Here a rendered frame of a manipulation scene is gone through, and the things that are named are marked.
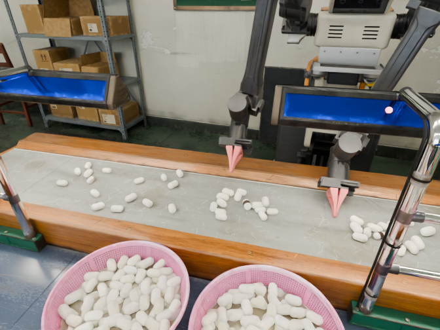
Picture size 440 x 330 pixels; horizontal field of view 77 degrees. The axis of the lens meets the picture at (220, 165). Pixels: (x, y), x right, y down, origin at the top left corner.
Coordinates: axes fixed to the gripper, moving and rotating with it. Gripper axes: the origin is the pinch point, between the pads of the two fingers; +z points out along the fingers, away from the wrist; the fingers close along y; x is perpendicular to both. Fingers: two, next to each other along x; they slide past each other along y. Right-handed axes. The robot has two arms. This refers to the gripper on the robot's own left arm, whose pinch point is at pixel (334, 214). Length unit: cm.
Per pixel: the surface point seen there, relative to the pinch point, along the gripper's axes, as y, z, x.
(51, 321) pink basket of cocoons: -52, 34, -30
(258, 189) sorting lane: -22.0, -4.9, 5.5
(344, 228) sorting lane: 2.2, 3.7, -1.9
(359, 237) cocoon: 4.9, 5.9, -5.8
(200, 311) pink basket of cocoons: -26.2, 27.6, -24.1
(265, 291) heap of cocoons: -15.1, 21.9, -17.6
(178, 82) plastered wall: -138, -144, 154
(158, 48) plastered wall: -158, -167, 130
